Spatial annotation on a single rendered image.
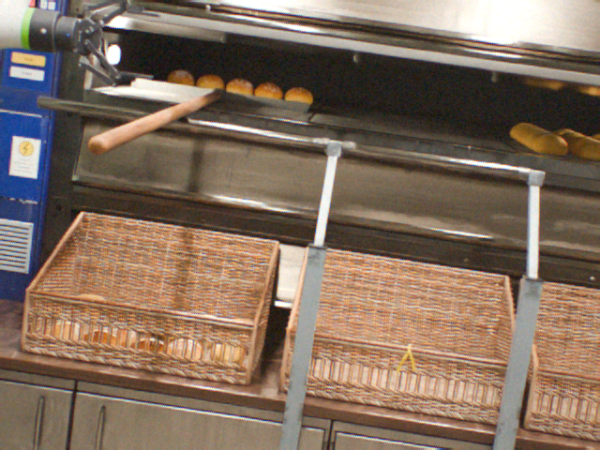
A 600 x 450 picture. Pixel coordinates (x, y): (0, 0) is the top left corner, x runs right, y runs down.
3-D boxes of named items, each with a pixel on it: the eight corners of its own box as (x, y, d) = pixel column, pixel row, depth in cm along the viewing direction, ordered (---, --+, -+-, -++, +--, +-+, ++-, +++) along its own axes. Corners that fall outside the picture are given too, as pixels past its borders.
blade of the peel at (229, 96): (307, 112, 357) (307, 103, 357) (130, 86, 358) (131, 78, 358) (309, 106, 393) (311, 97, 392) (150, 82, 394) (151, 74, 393)
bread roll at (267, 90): (253, 97, 401) (255, 81, 400) (255, 97, 407) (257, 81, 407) (282, 101, 401) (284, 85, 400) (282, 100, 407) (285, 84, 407)
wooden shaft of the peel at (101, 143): (104, 157, 180) (106, 138, 179) (85, 154, 180) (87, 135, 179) (220, 100, 349) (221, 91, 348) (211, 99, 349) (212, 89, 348)
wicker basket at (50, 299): (67, 307, 321) (79, 209, 316) (268, 337, 319) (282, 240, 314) (15, 352, 273) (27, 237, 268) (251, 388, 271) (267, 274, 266)
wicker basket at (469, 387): (291, 340, 319) (305, 243, 314) (494, 373, 316) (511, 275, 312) (275, 392, 271) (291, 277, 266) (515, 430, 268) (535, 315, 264)
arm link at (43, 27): (25, 50, 252) (29, 7, 250) (39, 50, 263) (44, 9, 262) (52, 53, 251) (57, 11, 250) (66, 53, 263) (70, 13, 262)
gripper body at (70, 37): (67, 14, 259) (107, 20, 259) (62, 52, 260) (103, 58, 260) (57, 13, 252) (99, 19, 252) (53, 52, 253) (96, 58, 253)
